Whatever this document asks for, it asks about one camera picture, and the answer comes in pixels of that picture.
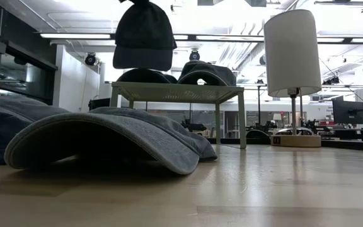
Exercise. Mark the grey denim baseball cap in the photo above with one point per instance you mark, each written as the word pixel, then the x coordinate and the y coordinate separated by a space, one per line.
pixel 156 138
pixel 206 71

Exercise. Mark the background black robot arm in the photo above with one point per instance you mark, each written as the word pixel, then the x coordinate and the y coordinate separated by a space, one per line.
pixel 194 126

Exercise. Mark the pale green perforated metal shelf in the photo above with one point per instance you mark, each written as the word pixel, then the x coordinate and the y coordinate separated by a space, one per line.
pixel 175 92

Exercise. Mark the thin black pole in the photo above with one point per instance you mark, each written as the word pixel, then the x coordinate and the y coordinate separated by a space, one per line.
pixel 259 104

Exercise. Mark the dark domed chair back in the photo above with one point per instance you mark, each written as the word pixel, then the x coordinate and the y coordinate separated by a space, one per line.
pixel 257 135

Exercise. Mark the small background table lamp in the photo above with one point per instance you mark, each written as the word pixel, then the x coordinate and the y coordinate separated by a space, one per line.
pixel 277 116

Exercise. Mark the white lamp with wooden base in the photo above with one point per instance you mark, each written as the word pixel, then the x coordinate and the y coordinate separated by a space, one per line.
pixel 291 53

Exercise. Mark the black ceiling spotlights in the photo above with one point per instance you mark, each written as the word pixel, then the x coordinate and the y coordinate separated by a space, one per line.
pixel 331 80

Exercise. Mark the dark glass-front cabinet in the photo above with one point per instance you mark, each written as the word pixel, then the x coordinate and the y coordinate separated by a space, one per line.
pixel 27 53

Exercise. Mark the ceiling track fixture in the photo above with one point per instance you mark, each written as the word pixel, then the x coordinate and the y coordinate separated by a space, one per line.
pixel 342 2

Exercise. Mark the black aluminium frame rail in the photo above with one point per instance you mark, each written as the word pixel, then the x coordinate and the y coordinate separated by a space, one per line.
pixel 358 145
pixel 228 141

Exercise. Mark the black round ceiling camera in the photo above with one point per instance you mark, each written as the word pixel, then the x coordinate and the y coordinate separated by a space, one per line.
pixel 194 55
pixel 90 59

